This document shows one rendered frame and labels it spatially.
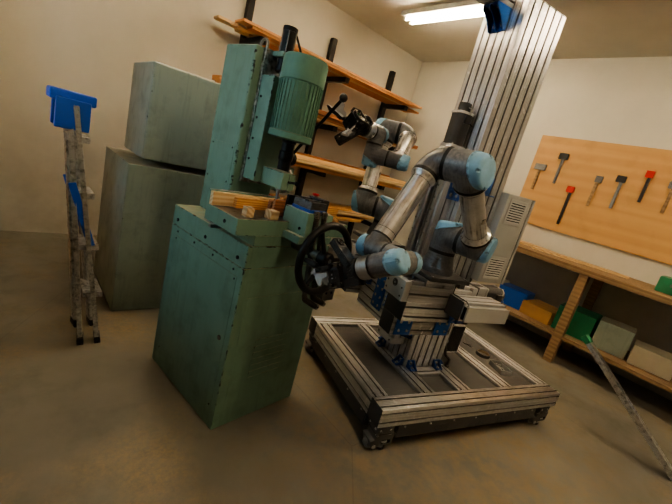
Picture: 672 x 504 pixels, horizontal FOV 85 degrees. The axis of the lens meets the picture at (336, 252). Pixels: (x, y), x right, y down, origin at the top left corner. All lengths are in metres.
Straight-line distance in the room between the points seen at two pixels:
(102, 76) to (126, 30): 0.41
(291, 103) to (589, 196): 3.31
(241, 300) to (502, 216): 1.31
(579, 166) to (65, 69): 4.49
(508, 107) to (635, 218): 2.44
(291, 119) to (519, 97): 1.07
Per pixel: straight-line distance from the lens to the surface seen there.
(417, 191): 1.28
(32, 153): 3.71
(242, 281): 1.40
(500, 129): 1.94
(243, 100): 1.67
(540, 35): 2.08
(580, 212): 4.27
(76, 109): 1.92
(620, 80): 4.52
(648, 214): 4.17
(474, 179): 1.26
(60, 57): 3.68
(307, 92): 1.50
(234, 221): 1.31
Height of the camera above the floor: 1.17
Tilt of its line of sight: 14 degrees down
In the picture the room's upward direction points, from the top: 15 degrees clockwise
